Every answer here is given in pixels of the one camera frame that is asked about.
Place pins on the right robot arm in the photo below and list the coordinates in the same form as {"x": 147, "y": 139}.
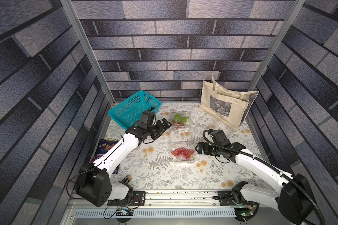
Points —
{"x": 289, "y": 194}

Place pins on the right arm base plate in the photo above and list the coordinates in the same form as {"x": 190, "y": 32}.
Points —
{"x": 228, "y": 198}

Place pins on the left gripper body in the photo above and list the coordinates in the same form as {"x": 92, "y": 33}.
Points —
{"x": 156, "y": 130}

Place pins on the beige canvas tote bag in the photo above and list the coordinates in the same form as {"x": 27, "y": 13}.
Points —
{"x": 229, "y": 107}

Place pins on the clear clamshell container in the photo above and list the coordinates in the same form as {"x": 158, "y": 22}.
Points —
{"x": 181, "y": 139}
{"x": 183, "y": 113}

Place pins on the purple snack bag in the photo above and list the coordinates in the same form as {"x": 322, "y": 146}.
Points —
{"x": 104, "y": 146}

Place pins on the floral tablecloth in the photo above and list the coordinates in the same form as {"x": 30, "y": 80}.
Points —
{"x": 151, "y": 168}

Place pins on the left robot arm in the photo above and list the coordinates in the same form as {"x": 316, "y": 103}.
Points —
{"x": 93, "y": 183}

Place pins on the green grape bunch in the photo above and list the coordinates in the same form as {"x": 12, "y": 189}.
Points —
{"x": 180, "y": 117}

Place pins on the teal plastic basket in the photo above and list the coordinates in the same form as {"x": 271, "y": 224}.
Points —
{"x": 130, "y": 110}

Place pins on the red grape bunch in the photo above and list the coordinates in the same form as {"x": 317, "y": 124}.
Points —
{"x": 183, "y": 154}
{"x": 178, "y": 124}

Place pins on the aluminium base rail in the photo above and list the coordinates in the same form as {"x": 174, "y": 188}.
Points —
{"x": 173, "y": 207}

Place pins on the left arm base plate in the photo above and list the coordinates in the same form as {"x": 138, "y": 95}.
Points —
{"x": 134, "y": 198}

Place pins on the clear clamshell container front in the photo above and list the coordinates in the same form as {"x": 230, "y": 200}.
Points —
{"x": 183, "y": 113}

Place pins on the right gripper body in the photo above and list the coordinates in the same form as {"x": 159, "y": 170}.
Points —
{"x": 204, "y": 149}

